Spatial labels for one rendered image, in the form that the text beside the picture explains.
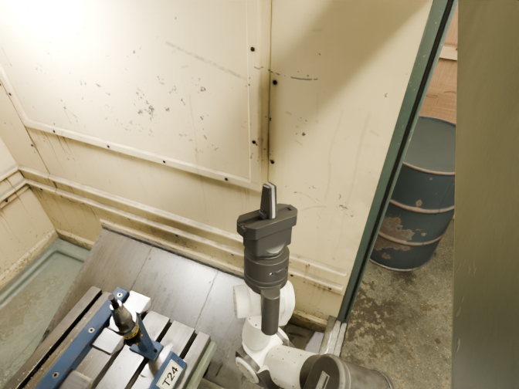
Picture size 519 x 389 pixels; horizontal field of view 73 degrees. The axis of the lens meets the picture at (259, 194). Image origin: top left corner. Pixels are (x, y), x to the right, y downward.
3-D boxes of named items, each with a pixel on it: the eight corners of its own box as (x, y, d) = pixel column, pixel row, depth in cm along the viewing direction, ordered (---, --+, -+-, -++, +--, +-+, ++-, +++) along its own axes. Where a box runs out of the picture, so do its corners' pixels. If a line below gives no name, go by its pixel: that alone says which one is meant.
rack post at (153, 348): (164, 346, 116) (144, 297, 95) (154, 361, 112) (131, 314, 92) (138, 334, 118) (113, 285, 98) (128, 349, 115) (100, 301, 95)
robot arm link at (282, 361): (286, 354, 98) (342, 370, 80) (254, 391, 91) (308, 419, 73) (263, 321, 97) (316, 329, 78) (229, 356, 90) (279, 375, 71)
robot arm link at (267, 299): (283, 252, 74) (279, 293, 79) (232, 256, 72) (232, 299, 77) (297, 288, 64) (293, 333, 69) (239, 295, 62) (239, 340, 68)
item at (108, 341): (129, 337, 86) (128, 336, 85) (114, 358, 82) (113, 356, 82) (106, 327, 88) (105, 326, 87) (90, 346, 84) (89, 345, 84)
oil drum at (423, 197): (442, 228, 273) (493, 131, 213) (423, 286, 235) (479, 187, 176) (366, 200, 296) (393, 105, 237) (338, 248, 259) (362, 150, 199)
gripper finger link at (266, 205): (275, 187, 60) (273, 219, 63) (264, 180, 63) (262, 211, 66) (267, 190, 60) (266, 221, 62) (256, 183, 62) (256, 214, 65)
